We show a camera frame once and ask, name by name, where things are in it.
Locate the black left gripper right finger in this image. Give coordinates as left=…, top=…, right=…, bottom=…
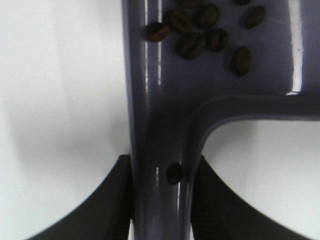
left=190, top=155, right=308, bottom=240

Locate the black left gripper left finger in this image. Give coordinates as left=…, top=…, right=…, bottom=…
left=32, top=155, right=134, bottom=240

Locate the grey plastic dustpan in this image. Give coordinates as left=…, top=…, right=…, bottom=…
left=122, top=0, right=320, bottom=240

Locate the pile of coffee beans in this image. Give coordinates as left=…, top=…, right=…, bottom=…
left=146, top=0, right=267, bottom=77

